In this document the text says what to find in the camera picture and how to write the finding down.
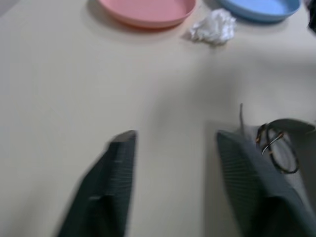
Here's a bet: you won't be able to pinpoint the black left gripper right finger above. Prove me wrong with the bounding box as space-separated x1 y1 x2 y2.
216 130 316 237

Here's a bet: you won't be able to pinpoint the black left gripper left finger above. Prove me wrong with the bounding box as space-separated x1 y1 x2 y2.
57 129 138 237

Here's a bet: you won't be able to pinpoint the tortoiseshell glasses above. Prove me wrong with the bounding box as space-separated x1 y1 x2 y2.
255 122 300 175

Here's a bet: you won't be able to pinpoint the crumpled white paper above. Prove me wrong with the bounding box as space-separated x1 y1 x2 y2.
189 8 237 47

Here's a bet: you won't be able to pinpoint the blue plate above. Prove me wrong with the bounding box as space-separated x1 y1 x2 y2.
216 0 303 25

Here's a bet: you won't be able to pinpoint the pink plate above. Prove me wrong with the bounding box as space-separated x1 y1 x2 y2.
95 0 198 29

